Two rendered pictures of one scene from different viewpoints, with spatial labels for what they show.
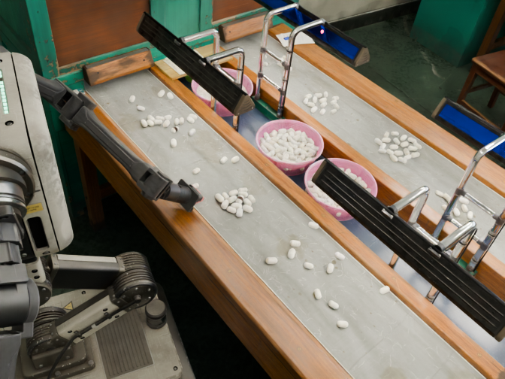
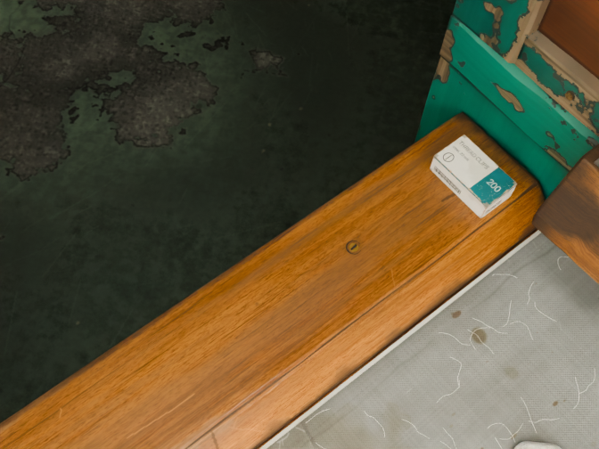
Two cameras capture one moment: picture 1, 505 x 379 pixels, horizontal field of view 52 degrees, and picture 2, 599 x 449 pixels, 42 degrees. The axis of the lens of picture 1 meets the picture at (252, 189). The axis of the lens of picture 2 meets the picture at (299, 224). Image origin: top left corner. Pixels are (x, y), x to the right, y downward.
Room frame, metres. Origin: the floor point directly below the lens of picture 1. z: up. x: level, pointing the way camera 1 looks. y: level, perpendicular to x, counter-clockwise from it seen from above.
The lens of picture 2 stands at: (1.57, 0.39, 1.30)
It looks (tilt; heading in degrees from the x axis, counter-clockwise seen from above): 60 degrees down; 91
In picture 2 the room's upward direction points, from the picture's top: 5 degrees clockwise
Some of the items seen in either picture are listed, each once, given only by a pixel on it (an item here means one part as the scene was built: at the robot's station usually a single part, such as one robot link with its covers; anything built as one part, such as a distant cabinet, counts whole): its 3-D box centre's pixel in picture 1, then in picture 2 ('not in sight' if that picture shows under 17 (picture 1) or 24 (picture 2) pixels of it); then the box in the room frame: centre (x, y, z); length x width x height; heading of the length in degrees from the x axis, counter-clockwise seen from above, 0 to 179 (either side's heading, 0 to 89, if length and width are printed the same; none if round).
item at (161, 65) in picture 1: (194, 61); not in sight; (2.06, 0.34, 0.77); 0.33 x 0.15 x 0.01; 134
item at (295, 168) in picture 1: (288, 150); not in sight; (1.58, -0.12, 0.72); 0.27 x 0.27 x 0.10
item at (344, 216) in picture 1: (338, 192); not in sight; (1.38, -0.31, 0.72); 0.27 x 0.27 x 0.10
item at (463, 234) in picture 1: (407, 265); not in sight; (0.94, -0.47, 0.90); 0.20 x 0.19 x 0.45; 44
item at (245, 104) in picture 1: (191, 58); not in sight; (1.58, 0.27, 1.08); 0.62 x 0.08 x 0.07; 44
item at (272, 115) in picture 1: (287, 65); not in sight; (1.91, -0.08, 0.90); 0.20 x 0.19 x 0.45; 44
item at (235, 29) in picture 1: (246, 26); not in sight; (2.33, 0.13, 0.83); 0.30 x 0.06 x 0.07; 134
